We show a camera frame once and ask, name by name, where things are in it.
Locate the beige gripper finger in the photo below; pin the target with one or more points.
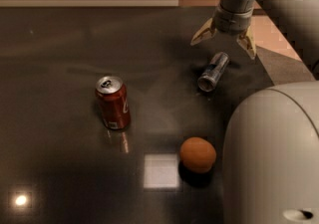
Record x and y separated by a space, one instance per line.
246 41
207 31

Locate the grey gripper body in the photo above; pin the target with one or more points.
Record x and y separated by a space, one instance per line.
229 22

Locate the blue silver redbull can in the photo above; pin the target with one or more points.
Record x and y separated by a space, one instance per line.
208 80

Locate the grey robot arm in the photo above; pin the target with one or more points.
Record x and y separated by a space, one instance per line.
270 163

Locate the red soda can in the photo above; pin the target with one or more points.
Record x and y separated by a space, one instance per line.
111 93

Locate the orange fruit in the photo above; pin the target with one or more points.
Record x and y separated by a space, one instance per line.
197 155

